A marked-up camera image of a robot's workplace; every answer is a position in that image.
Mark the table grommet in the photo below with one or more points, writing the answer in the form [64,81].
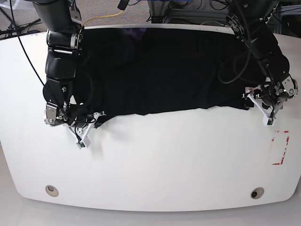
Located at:
[51,190]
[257,193]

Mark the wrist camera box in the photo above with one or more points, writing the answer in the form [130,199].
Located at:
[85,143]
[267,121]

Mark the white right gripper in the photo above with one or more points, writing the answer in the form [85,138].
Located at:
[81,127]

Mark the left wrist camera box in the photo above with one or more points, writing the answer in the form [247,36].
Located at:
[267,121]

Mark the left table grommet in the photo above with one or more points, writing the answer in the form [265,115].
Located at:
[51,190]

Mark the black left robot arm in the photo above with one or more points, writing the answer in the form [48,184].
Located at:
[248,20]

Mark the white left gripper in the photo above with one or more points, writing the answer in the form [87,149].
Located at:
[261,98]

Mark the right table grommet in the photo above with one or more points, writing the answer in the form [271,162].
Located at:
[257,193]

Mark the black T-shirt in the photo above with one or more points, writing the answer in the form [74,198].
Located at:
[153,70]

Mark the red tape marking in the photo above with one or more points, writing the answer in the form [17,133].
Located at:
[279,144]

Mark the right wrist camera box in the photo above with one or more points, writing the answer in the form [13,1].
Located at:
[85,143]

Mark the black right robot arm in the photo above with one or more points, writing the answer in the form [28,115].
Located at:
[71,92]

